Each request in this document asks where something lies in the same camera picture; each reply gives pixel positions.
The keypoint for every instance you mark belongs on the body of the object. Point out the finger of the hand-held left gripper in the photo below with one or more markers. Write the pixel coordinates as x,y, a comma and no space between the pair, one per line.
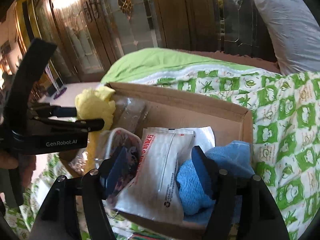
63,111
82,125

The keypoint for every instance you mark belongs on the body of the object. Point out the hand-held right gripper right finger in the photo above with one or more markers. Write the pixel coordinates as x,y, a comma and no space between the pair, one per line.
203,171

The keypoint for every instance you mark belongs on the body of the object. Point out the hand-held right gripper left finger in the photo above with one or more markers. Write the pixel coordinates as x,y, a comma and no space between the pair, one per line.
120,166

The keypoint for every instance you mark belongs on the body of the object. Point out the blue towel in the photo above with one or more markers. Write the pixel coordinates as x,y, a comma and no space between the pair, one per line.
190,187

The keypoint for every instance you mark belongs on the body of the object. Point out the clear pouch of colourful trinkets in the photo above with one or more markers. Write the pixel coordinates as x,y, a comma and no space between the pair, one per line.
130,142

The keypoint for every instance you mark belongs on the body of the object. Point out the yellow cloth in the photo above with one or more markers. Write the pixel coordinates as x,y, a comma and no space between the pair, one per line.
95,102

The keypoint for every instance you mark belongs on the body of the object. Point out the white packet with red print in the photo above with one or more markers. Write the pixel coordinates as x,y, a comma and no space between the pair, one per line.
155,175

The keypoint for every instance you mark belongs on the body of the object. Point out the shallow cardboard tray box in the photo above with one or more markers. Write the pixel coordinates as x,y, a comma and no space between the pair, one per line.
187,105

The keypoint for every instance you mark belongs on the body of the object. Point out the person's left hand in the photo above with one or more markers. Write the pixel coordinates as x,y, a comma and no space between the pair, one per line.
8,161

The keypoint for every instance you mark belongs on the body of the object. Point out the purple floor mop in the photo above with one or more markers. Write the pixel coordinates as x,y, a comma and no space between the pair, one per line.
60,93

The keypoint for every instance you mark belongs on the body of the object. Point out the wooden glass door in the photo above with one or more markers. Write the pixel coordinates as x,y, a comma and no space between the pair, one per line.
65,30
125,25

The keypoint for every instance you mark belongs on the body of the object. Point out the green and white printed quilt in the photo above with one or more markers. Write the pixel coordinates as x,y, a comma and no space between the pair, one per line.
287,130

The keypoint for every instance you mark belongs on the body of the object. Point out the plain green bedsheet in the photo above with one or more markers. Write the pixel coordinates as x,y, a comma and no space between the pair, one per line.
155,60

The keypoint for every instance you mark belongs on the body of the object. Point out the brown fleece blanket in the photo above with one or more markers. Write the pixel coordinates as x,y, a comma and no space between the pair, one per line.
237,58

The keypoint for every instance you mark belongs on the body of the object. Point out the wooden panel door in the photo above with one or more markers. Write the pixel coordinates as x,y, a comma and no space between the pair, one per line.
190,12

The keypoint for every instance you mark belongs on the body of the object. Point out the white pillow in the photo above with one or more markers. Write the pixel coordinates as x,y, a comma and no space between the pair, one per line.
287,30

